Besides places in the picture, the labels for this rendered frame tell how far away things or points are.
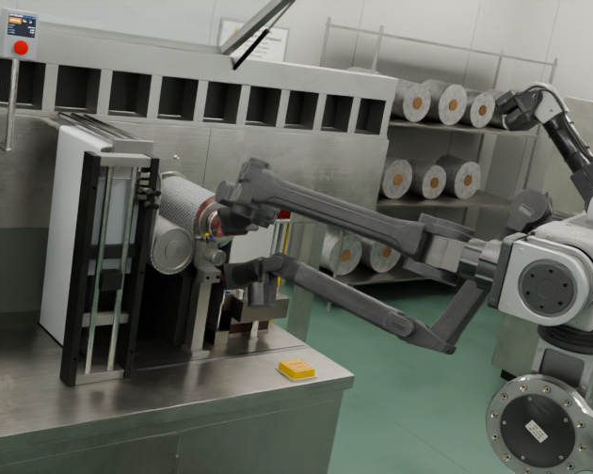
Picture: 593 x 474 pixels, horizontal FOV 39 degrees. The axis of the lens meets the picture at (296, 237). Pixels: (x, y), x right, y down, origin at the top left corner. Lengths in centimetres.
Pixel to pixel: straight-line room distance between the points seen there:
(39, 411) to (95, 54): 95
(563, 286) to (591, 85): 547
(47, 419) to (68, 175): 62
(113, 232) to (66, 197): 25
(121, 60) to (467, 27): 465
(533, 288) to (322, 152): 152
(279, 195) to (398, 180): 434
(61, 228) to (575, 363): 126
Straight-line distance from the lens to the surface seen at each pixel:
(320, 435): 236
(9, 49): 189
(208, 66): 248
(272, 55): 549
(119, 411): 192
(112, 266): 197
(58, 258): 221
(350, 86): 282
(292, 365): 222
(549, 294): 138
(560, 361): 169
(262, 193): 149
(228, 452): 217
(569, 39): 695
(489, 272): 140
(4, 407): 191
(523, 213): 189
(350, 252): 569
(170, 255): 216
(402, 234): 146
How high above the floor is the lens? 178
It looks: 14 degrees down
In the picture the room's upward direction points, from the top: 10 degrees clockwise
